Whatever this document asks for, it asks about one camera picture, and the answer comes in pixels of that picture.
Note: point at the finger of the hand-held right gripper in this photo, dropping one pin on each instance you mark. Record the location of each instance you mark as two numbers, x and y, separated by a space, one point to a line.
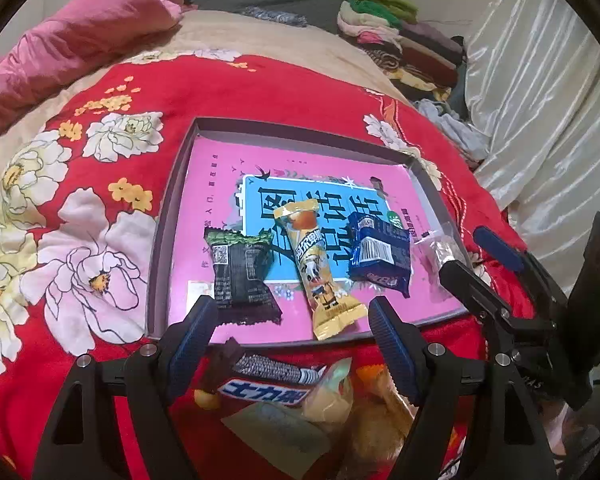
475 290
500 250

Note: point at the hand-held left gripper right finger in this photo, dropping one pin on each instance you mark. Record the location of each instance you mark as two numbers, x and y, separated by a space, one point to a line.
392 350

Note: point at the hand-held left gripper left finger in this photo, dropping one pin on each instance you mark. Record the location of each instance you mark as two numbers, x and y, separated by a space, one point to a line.
195 335

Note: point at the clear packet of silver candy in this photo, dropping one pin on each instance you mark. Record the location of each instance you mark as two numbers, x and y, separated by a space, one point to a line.
432 252

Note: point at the clear orange cake packet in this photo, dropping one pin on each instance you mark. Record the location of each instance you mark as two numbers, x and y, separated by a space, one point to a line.
385 415

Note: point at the black snack packet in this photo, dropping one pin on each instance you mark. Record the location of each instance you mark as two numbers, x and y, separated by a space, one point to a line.
240 275

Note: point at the blue snack packet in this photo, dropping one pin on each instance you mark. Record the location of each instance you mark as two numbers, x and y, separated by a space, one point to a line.
380 255

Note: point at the dark grey shallow box tray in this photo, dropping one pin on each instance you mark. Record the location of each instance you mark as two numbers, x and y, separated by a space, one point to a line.
167 240

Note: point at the yellow long snack packet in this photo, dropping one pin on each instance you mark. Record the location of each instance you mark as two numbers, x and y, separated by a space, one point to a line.
320 280

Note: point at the pale green snack packet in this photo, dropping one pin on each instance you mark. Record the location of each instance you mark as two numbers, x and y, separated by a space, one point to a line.
275 430

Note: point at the translucent snack packet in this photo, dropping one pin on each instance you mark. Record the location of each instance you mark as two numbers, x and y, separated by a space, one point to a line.
330 400

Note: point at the chocolate bar packet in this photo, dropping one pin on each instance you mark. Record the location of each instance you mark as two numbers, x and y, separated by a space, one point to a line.
265 385

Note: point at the light grey clothes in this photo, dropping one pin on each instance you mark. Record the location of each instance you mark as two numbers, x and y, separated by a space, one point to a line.
455 130

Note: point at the white satin curtain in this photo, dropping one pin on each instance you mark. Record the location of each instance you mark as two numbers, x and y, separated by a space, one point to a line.
540 110

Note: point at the stack of folded clothes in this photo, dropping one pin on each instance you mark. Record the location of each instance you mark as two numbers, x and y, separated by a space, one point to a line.
420 50

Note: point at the red floral blanket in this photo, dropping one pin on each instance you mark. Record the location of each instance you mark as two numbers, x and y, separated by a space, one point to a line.
290 90

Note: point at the beige bed sheet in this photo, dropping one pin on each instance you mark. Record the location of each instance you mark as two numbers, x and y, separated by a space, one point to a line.
290 40

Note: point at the pink quilt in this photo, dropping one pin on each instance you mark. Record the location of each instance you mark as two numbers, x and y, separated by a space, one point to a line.
80 40

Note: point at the dark patterned pillow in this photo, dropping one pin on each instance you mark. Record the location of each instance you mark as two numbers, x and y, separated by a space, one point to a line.
275 16

